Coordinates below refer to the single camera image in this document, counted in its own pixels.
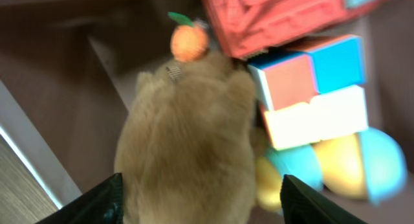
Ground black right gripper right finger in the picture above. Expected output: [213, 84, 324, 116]
[280, 175, 367, 224]

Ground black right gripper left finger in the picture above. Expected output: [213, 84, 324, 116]
[36, 173, 124, 224]

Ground orange duck toy blue hat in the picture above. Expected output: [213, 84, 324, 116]
[256, 128, 408, 212]

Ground brown plush capybara toy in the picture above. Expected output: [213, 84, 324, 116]
[114, 12, 266, 224]

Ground multicoloured puzzle cube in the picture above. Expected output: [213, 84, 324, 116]
[248, 35, 369, 150]

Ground red toy truck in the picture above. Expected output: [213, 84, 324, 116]
[201, 0, 388, 59]

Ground white box pink interior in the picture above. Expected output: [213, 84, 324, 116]
[0, 0, 414, 224]

